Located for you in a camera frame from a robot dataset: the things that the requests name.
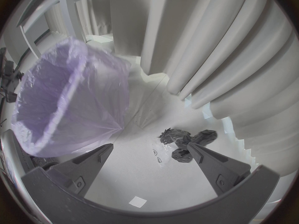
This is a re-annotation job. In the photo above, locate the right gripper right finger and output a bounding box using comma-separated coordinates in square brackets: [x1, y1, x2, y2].
[187, 142, 252, 193]

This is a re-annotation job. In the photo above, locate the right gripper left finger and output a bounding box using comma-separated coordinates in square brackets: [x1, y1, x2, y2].
[50, 143, 114, 195]

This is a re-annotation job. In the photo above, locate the black plastic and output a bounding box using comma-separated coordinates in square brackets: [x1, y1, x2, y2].
[158, 128, 218, 164]

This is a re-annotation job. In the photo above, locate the purple plastic bag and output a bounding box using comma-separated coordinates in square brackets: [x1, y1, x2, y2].
[12, 37, 131, 157]

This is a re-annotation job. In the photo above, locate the white trash bin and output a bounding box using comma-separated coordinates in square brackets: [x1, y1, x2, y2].
[14, 41, 130, 157]

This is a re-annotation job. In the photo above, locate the clear printed wrapper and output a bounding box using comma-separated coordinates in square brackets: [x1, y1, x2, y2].
[151, 137, 174, 166]

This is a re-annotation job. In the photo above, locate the white curtain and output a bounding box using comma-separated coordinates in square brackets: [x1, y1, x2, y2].
[44, 0, 297, 202]

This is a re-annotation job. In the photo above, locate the grey padded white chair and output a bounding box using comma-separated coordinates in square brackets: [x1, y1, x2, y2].
[16, 0, 90, 63]

